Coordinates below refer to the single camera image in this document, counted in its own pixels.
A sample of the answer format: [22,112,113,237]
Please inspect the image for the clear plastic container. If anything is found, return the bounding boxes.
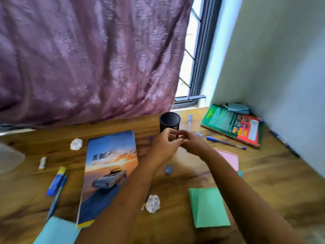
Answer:
[0,142,26,175]

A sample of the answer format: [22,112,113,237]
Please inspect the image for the large notebook yellow spine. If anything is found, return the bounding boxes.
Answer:
[75,130,139,229]

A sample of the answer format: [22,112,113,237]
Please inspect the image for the black window frame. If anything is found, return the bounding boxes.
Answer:
[0,0,224,136]

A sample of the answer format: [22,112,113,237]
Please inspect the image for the person's right hand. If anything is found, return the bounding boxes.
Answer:
[177,129,212,162]

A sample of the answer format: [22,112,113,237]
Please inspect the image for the blue glue stick yellow cap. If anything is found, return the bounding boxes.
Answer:
[46,166,67,197]

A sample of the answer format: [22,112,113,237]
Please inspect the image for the white paper ball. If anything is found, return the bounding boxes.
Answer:
[70,138,84,151]

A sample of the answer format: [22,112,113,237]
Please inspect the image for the light blue sticky note pad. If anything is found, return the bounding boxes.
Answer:
[226,102,251,115]
[32,216,82,244]

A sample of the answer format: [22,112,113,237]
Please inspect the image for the person's right forearm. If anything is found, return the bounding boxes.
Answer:
[200,147,306,244]

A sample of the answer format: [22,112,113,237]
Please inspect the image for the green and red book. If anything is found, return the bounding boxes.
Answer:
[200,104,264,149]

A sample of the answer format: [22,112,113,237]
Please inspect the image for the person's left forearm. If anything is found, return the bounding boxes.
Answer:
[74,160,168,244]

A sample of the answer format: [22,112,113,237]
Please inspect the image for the black mesh pen holder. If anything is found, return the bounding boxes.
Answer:
[159,111,181,134]

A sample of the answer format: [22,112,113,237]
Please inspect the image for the purple patterned curtain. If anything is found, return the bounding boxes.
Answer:
[0,0,195,130]

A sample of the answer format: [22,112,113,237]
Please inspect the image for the person's left hand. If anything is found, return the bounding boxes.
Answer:
[148,128,185,174]

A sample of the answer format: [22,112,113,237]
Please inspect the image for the pink plastic lid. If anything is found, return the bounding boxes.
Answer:
[213,147,239,172]

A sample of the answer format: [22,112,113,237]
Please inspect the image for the green sticky note pad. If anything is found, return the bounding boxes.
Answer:
[188,187,231,228]

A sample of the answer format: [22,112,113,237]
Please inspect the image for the printed paper ball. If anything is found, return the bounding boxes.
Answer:
[145,195,161,214]

